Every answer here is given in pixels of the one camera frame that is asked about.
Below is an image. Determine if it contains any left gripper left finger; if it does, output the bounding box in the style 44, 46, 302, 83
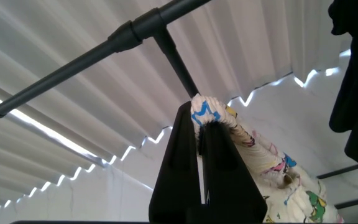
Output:
149, 100, 205, 222

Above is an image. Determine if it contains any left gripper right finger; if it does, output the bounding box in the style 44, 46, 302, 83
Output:
200, 121, 267, 222

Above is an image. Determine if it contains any cream printed garment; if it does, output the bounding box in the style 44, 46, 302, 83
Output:
190, 93, 345, 223

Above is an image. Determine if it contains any black clothes rack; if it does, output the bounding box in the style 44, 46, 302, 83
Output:
0, 0, 358, 210

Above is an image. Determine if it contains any white curtain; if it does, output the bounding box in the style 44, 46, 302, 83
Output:
0, 0, 352, 215

